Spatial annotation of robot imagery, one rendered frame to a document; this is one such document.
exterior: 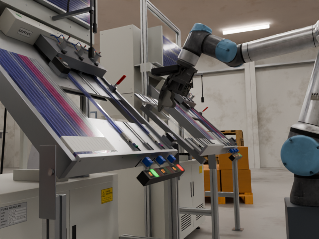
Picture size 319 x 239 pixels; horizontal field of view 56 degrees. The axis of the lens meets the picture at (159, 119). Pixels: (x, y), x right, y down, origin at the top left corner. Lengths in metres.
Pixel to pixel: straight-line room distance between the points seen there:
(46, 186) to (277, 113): 9.40
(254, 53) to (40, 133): 0.79
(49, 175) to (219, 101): 9.47
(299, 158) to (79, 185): 0.83
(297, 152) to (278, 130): 8.96
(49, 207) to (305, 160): 0.69
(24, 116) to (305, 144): 0.77
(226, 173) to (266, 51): 2.92
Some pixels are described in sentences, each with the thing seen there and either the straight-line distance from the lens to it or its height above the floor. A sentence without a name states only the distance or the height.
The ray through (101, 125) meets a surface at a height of 0.83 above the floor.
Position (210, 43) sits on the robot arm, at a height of 1.11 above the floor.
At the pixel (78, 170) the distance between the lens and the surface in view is 0.83.
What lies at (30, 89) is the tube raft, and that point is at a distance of 0.97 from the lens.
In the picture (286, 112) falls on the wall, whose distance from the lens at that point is 9.95.
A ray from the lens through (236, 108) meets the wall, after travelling 9.99.
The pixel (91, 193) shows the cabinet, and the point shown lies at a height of 0.56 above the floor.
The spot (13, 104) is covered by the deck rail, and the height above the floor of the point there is 0.87.
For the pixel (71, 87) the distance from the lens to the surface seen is 1.22.
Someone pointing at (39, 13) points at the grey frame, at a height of 1.34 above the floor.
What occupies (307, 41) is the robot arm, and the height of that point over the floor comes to 1.09.
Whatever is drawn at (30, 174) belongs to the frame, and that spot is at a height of 0.65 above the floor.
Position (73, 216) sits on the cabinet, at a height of 0.48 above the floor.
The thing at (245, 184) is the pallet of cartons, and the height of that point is 0.24.
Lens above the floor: 0.75
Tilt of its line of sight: 5 degrees up
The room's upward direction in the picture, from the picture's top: 1 degrees counter-clockwise
